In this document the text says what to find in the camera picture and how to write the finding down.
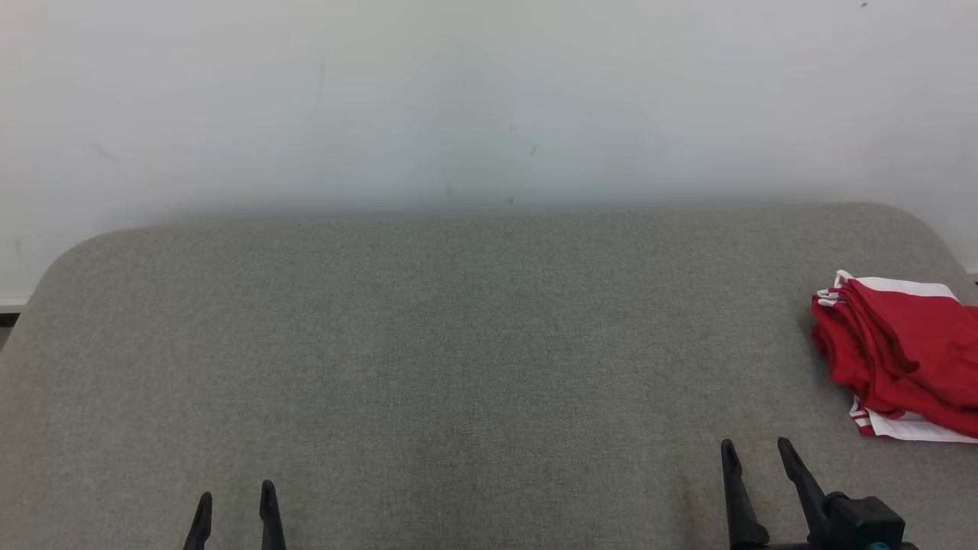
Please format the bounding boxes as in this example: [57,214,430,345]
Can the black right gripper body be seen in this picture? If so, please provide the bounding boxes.
[730,537,835,550]

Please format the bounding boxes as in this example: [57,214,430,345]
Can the red shorts with white stripes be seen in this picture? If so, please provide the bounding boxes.
[810,269,978,429]

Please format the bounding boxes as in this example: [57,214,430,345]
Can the red jersey with black lettering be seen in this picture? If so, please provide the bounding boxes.
[848,393,978,445]

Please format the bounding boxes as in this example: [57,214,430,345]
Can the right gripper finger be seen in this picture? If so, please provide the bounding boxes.
[776,436,831,545]
[719,438,772,550]

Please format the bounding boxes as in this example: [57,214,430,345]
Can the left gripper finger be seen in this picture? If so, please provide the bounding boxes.
[257,480,288,550]
[183,491,214,550]

